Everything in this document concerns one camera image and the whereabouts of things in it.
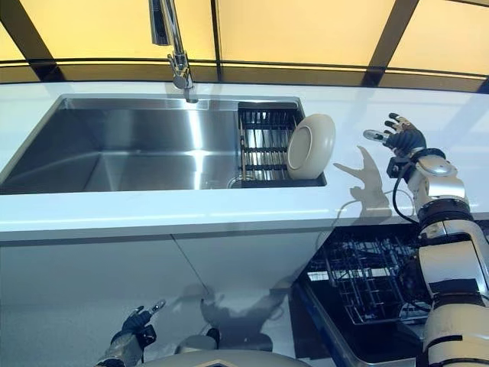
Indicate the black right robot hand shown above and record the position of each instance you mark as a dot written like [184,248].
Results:
[407,137]

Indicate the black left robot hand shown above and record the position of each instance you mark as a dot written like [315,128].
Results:
[133,325]

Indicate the beige ceramic plate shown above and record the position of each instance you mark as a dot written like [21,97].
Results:
[311,147]

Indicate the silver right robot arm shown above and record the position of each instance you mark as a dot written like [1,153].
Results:
[447,260]

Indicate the wide white cabinet door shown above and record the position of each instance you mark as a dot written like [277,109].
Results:
[76,283]

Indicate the black left robot foot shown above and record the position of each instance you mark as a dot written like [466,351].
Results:
[212,335]

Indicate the grey robot torso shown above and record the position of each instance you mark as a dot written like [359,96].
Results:
[229,361]

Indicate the narrow white cabinet door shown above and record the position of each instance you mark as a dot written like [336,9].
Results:
[248,256]

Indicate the black sink drying rack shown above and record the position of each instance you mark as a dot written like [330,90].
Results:
[263,153]

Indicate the stainless steel sink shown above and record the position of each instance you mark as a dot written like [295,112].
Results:
[133,153]

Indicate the chrome kitchen faucet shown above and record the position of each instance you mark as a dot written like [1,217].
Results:
[177,46]

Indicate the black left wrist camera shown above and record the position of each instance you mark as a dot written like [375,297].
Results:
[149,336]

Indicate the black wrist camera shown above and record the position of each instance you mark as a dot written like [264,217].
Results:
[149,336]
[397,166]

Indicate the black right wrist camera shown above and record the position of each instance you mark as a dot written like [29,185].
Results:
[397,166]

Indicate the window frame bars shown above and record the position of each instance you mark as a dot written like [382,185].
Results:
[34,38]

